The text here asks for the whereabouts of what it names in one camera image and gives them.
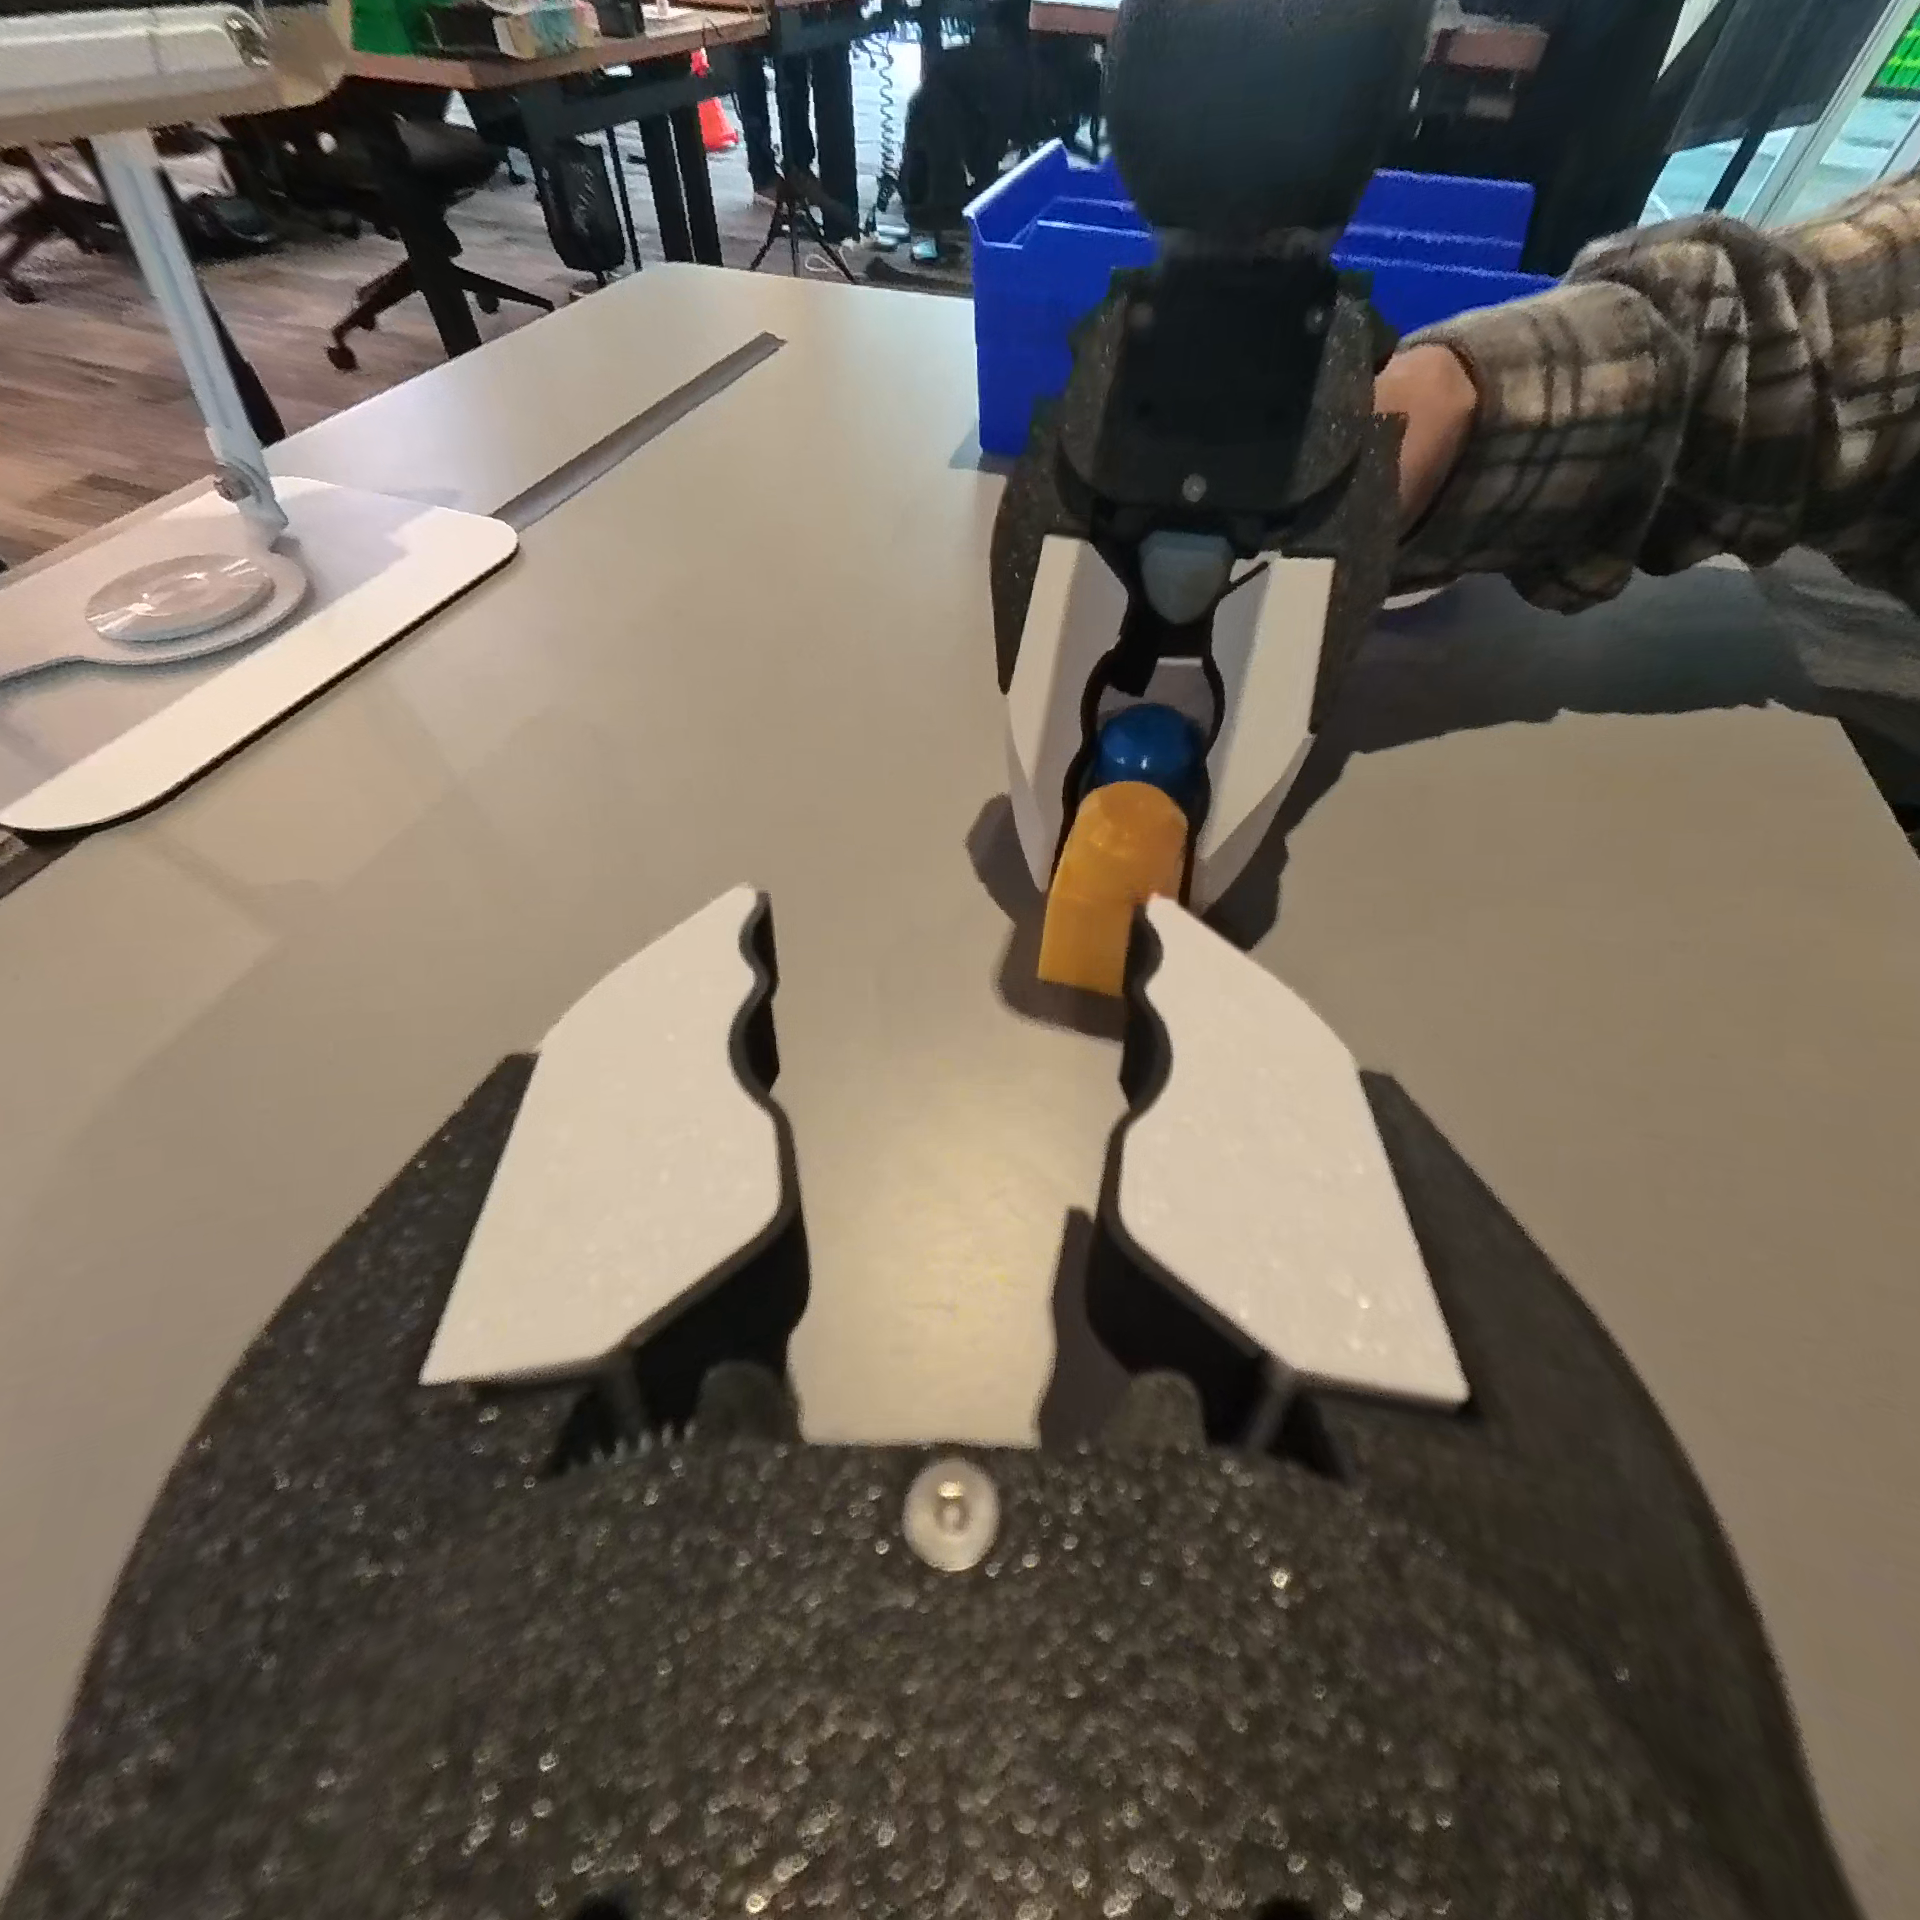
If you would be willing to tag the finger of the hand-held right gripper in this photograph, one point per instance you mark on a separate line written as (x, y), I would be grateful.
(1049, 676)
(1275, 692)

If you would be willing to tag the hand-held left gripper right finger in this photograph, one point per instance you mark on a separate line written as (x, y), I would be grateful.
(1275, 1200)

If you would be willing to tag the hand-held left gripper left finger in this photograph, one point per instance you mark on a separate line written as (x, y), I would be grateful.
(616, 1184)

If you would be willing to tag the blue mega block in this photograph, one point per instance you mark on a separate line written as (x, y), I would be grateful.
(1147, 750)

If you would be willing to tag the blue plastic bin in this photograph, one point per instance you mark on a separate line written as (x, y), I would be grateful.
(1021, 329)

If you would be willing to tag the yellow one-stud block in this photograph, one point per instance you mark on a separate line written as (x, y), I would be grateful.
(1102, 902)

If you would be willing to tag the person's right hand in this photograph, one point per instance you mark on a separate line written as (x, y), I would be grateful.
(1433, 413)

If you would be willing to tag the black tripod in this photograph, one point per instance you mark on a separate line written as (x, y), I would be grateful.
(802, 196)

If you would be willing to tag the orange traffic cone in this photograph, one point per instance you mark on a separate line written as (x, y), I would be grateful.
(720, 119)

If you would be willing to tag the black floor sign display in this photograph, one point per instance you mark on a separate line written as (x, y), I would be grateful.
(1770, 61)

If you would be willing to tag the long wooden desk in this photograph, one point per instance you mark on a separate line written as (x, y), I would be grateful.
(600, 44)

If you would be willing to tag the black office chair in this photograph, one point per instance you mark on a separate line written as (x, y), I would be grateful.
(434, 166)

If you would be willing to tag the green storage bins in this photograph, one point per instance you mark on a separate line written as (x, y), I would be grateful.
(382, 23)

